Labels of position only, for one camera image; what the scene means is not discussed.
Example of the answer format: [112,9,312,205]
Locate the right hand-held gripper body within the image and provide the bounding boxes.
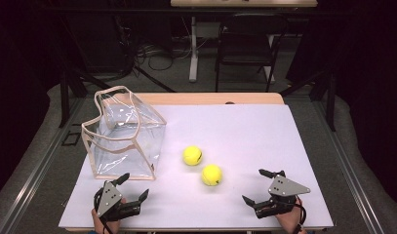
[254,175,311,219]

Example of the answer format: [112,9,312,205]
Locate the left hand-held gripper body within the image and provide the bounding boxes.
[93,180,142,222]

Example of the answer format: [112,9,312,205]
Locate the clear plastic bag beige trim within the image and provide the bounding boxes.
[81,85,168,181]

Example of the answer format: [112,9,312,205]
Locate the yellow tennis ball dark mark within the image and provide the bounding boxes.
[181,145,204,167]

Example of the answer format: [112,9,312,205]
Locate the person's left hand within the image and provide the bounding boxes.
[91,198,127,234]

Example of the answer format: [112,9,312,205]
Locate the person's right hand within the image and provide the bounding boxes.
[274,198,307,234]

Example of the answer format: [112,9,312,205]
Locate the white table sheet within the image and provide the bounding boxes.
[58,103,335,229]

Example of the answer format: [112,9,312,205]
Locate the black metal stand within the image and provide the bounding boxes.
[278,69,337,133]
[58,64,90,129]

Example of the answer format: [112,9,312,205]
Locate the black folding chair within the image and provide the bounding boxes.
[215,13,289,94]

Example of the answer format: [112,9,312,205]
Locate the dark curtain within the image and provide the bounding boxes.
[0,0,62,203]
[329,0,397,211]

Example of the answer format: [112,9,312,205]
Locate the white desk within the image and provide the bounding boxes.
[170,0,319,83]

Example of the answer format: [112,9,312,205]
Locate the black metal crossbar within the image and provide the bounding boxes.
[39,5,350,17]

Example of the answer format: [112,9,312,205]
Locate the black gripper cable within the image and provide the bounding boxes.
[294,195,308,234]
[99,216,115,234]

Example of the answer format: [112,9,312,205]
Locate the aluminium floor rail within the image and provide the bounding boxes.
[311,97,386,234]
[0,97,87,234]

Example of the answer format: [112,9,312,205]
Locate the tangle of floor cables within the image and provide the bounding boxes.
[114,16,194,79]

